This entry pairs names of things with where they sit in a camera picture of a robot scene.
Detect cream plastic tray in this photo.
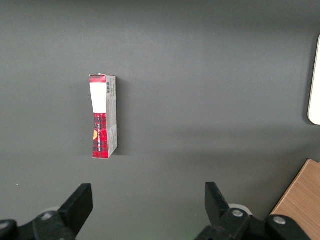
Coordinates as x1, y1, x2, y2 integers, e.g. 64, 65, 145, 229
307, 34, 320, 126

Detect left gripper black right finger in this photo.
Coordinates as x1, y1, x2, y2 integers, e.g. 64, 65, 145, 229
194, 181, 266, 240

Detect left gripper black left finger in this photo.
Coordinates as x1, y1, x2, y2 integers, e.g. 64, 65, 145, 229
17, 183, 94, 240

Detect oak wooden drawer cabinet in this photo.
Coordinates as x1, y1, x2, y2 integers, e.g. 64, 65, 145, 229
270, 158, 320, 240

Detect red tartan biscuit box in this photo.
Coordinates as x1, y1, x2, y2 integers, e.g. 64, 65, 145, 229
88, 73, 119, 160

